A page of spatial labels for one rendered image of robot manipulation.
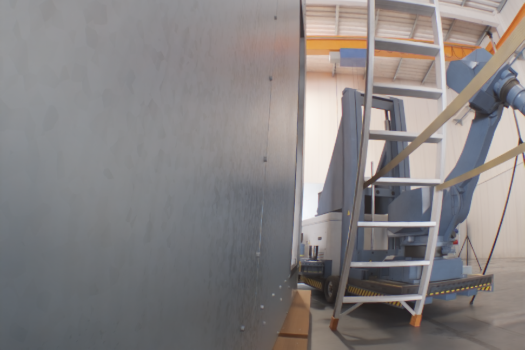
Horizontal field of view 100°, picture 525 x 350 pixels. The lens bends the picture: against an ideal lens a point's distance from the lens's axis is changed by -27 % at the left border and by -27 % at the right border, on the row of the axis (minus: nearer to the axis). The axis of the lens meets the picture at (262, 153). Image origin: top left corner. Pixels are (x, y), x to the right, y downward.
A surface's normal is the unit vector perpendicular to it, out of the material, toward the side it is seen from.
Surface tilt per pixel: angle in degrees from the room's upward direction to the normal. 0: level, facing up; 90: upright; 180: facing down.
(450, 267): 90
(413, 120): 90
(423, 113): 90
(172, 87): 90
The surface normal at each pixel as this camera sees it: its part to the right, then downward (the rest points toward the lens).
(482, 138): -0.94, -0.17
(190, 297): 0.98, 0.02
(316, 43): -0.16, -0.31
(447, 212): 0.34, -0.26
